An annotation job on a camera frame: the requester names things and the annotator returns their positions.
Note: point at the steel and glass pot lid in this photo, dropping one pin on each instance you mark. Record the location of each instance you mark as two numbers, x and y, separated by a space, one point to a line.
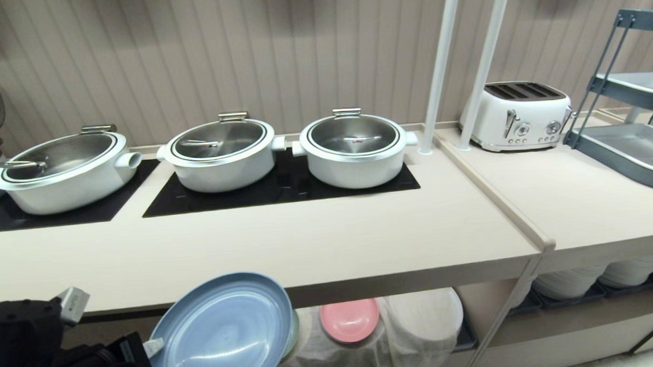
353 133
219 138
59 156

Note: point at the white bowl stack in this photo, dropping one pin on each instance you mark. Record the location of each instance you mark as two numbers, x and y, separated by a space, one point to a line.
631 270
569 282

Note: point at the white plate stack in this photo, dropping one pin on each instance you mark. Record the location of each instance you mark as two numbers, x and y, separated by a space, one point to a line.
429 315

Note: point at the white four-slot toaster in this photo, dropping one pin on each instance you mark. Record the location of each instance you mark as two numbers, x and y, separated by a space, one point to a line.
514 117

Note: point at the black shelf tray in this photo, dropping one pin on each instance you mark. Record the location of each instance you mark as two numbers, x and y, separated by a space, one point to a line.
596 296
526 304
465 336

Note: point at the white oval cooking pot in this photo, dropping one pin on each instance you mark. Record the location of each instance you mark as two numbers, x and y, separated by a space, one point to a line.
71 187

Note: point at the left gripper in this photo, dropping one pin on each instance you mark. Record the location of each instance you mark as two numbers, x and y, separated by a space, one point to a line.
102 362

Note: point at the green plate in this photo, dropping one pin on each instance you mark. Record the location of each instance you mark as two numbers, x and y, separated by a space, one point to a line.
293 337

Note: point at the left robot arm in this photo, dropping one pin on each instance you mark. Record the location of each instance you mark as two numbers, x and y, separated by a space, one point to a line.
14 341

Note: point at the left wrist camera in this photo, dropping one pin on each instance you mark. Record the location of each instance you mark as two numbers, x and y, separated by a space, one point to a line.
73 302

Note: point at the pink plate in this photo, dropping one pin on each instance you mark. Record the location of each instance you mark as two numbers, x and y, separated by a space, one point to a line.
348 319

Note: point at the black induction cooktop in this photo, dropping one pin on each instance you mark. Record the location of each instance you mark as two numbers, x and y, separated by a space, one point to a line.
288 190
115 202

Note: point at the large blue plate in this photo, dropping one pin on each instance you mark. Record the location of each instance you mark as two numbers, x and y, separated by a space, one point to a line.
223 331

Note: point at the white round cooking pot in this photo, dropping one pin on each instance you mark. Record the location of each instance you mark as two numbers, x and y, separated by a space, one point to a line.
353 169
223 173

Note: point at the grey tiered tray rack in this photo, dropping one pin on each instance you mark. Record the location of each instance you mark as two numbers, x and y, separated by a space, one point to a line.
629 146

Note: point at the white support pole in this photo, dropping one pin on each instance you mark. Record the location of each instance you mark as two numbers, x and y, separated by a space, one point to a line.
439 71
485 64

